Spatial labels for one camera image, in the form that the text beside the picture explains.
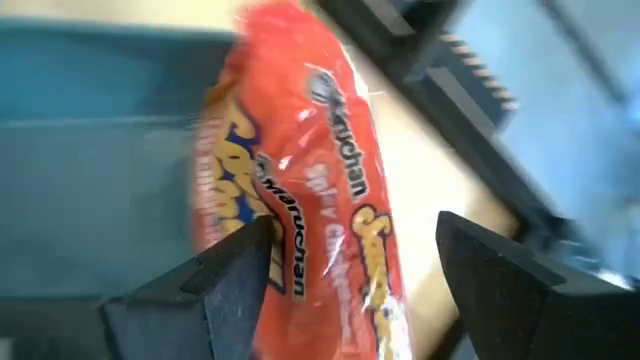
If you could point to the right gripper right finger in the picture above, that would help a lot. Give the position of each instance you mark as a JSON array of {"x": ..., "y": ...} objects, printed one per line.
[{"x": 525, "y": 310}]

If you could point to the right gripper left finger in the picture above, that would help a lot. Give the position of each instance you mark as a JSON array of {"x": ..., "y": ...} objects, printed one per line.
[{"x": 215, "y": 310}]

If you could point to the red Maruchan saucy noodles packet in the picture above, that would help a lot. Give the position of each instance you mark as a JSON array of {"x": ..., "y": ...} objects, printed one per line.
[{"x": 310, "y": 150}]

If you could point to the teal blue plastic bin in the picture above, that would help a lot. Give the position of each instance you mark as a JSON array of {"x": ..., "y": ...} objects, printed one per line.
[{"x": 75, "y": 175}]

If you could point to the black hazard-striped floor mat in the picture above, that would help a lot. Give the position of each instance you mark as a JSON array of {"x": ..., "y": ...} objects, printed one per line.
[{"x": 492, "y": 87}]

